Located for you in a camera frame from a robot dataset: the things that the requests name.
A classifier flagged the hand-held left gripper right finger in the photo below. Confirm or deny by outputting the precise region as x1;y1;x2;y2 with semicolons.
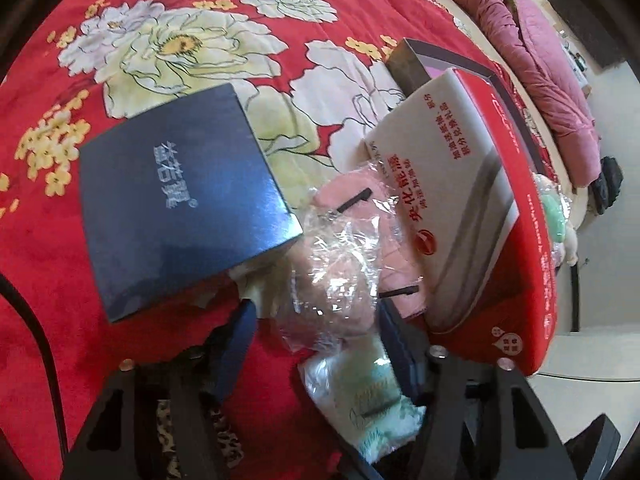
375;300;576;480

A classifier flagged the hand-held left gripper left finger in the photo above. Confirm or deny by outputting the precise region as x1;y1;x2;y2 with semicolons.
62;299;258;480

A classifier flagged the tan pink cloth plastic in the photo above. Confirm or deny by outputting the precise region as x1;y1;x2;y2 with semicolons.
277;195;386;356

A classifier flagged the pale green cloth in plastic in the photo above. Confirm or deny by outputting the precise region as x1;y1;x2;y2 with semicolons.
297;335;428;466

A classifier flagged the leopard print cloth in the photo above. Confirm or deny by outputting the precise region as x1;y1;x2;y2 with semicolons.
155;397;246;480

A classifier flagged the dark blue box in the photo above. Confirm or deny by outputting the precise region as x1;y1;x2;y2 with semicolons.
78;82;304;324

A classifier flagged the red and white box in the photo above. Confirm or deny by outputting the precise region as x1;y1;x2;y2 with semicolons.
362;67;558;378

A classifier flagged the red floral blanket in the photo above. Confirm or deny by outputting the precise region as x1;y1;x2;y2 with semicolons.
0;0;506;480

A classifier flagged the black bag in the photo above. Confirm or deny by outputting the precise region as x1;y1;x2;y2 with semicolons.
590;156;625;216

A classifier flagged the dark open box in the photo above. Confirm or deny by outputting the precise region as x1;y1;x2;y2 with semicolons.
385;37;546;171

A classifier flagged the bright pink quilt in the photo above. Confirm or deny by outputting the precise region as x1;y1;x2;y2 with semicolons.
505;0;601;196

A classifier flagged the dark cabinet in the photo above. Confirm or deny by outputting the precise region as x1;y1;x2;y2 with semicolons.
545;0;636;73

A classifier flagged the black cable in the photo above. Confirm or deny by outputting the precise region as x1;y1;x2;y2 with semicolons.
0;275;63;441

